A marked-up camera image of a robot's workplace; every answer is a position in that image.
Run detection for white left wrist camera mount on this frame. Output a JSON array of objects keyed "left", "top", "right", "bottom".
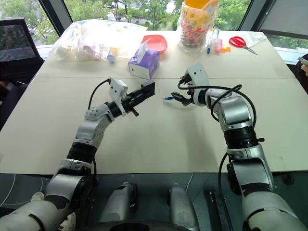
[{"left": 108, "top": 78, "right": 129, "bottom": 117}]

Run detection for silver grey rounded shell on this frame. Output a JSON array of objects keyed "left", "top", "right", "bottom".
[
  {"left": 99, "top": 181, "right": 138, "bottom": 224},
  {"left": 167, "top": 183, "right": 200, "bottom": 231}
]

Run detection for small clear plastic bag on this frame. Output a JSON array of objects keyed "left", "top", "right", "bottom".
[{"left": 245, "top": 31, "right": 267, "bottom": 48}]

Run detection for red plastic bowl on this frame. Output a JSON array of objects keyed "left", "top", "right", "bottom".
[{"left": 141, "top": 34, "right": 168, "bottom": 55}]

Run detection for red scissors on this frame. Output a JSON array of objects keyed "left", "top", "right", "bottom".
[{"left": 229, "top": 36, "right": 258, "bottom": 56}]

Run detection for clear plastic bag with items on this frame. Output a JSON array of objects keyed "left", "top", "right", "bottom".
[{"left": 48, "top": 19, "right": 148, "bottom": 62}]

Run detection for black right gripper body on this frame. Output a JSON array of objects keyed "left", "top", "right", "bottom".
[{"left": 182, "top": 87, "right": 197, "bottom": 107}]

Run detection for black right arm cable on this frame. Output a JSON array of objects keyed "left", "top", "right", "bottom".
[{"left": 177, "top": 73, "right": 257, "bottom": 193}]

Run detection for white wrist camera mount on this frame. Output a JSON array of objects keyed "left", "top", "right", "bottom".
[
  {"left": 186, "top": 63, "right": 209, "bottom": 90},
  {"left": 108, "top": 78, "right": 129, "bottom": 117}
]

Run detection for bag of colourful snacks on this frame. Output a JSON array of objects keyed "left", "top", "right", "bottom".
[{"left": 177, "top": 0, "right": 219, "bottom": 53}]

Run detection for orange jar lid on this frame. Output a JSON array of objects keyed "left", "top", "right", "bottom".
[{"left": 184, "top": 0, "right": 212, "bottom": 8}]

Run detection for black mesh office chair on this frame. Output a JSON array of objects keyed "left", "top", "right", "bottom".
[{"left": 0, "top": 17, "right": 45, "bottom": 84}]

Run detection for thin white floor cable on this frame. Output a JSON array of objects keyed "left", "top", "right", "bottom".
[{"left": 0, "top": 173, "right": 17, "bottom": 208}]

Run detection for bystander with phone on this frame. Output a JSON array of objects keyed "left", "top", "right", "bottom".
[{"left": 297, "top": 53, "right": 308, "bottom": 78}]

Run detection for grey panel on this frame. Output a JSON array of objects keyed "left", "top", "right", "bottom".
[{"left": 258, "top": 0, "right": 308, "bottom": 40}]

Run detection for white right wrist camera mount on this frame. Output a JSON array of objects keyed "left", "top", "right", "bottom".
[{"left": 186, "top": 63, "right": 209, "bottom": 90}]

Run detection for blue and yellow tube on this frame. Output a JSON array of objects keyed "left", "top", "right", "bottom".
[{"left": 107, "top": 47, "right": 120, "bottom": 64}]

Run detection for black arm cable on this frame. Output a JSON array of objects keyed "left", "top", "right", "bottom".
[
  {"left": 177, "top": 73, "right": 257, "bottom": 193},
  {"left": 88, "top": 77, "right": 112, "bottom": 110}
]

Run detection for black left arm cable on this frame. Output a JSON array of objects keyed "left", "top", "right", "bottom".
[{"left": 88, "top": 77, "right": 112, "bottom": 110}]

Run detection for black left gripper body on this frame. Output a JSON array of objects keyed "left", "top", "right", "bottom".
[{"left": 121, "top": 93, "right": 140, "bottom": 118}]

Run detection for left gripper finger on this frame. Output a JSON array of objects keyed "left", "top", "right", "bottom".
[
  {"left": 133, "top": 93, "right": 149, "bottom": 106},
  {"left": 128, "top": 88, "right": 145, "bottom": 98}
]

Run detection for purple tissue box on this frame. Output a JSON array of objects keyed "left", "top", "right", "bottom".
[{"left": 128, "top": 48, "right": 161, "bottom": 80}]

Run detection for dark window frame post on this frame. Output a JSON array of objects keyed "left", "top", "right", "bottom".
[
  {"left": 238, "top": 0, "right": 274, "bottom": 32},
  {"left": 39, "top": 0, "right": 73, "bottom": 37}
]

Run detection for white tissue sheet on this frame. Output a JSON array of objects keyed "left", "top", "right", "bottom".
[{"left": 137, "top": 39, "right": 151, "bottom": 64}]

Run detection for black flat bar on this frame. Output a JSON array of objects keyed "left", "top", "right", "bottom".
[{"left": 208, "top": 191, "right": 233, "bottom": 231}]

